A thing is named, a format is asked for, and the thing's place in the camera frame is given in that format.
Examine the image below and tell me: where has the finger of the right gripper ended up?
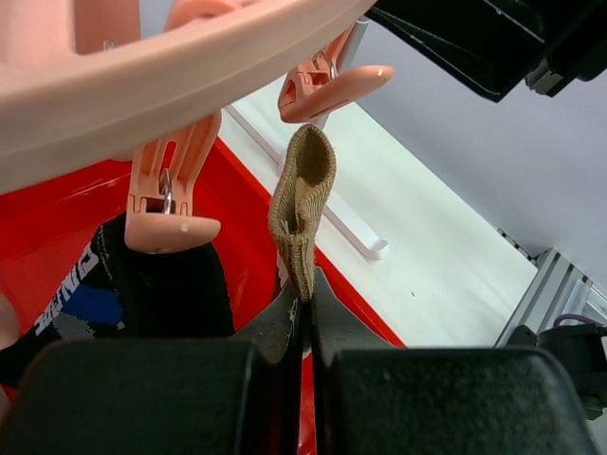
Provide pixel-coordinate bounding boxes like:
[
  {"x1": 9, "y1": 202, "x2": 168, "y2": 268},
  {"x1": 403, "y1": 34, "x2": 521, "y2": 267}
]
[{"x1": 366, "y1": 0, "x2": 606, "y2": 102}]

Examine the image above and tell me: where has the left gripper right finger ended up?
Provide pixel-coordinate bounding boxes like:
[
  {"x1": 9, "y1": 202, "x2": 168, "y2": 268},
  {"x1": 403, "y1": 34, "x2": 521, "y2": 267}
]
[{"x1": 310, "y1": 269, "x2": 597, "y2": 454}]

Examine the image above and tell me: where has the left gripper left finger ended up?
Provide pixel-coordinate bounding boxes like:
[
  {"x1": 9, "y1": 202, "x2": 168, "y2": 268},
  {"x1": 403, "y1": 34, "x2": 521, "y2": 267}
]
[{"x1": 1, "y1": 286, "x2": 302, "y2": 454}]

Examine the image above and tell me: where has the brown beige striped sock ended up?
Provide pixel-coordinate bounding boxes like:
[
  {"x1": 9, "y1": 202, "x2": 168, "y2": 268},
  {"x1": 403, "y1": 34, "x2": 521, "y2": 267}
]
[{"x1": 268, "y1": 124, "x2": 337, "y2": 301}]

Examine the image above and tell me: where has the pink round clip hanger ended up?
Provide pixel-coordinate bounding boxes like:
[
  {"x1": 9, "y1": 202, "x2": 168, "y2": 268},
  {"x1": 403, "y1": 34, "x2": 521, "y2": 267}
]
[{"x1": 1, "y1": 1, "x2": 394, "y2": 253}]

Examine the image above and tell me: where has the red plastic tray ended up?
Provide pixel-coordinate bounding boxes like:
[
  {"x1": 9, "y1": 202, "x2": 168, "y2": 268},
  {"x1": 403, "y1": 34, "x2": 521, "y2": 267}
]
[{"x1": 1, "y1": 161, "x2": 396, "y2": 453}]

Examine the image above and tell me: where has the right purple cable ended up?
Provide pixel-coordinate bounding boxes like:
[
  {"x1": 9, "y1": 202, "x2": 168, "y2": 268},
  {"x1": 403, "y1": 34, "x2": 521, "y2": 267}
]
[{"x1": 554, "y1": 311, "x2": 603, "y2": 328}]

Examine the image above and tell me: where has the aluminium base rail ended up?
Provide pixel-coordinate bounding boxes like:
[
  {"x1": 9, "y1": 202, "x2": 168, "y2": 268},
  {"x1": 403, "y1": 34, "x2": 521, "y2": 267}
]
[{"x1": 495, "y1": 229, "x2": 606, "y2": 347}]

